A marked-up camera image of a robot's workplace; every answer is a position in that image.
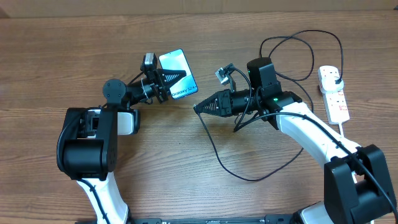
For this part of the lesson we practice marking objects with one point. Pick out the white power strip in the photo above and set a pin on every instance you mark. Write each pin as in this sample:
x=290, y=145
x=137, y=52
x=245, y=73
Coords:
x=335, y=103

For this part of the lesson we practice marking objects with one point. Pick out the white charger plug adapter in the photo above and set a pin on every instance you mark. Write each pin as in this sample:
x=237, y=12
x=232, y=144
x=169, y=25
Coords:
x=331, y=85

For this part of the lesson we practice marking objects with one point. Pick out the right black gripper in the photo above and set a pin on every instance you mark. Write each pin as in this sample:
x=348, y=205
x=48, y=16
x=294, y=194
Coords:
x=223, y=99

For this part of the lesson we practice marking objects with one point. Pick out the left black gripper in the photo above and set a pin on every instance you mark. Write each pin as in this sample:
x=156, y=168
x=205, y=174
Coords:
x=163, y=86

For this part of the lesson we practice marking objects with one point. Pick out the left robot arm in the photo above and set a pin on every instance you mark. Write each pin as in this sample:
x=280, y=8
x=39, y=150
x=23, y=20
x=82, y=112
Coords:
x=87, y=147

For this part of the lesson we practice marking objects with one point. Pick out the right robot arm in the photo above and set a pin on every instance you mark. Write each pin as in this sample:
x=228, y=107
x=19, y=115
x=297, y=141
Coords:
x=357, y=182

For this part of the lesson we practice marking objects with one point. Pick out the Samsung Galaxy smartphone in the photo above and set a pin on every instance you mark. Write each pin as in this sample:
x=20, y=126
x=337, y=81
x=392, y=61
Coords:
x=176, y=60

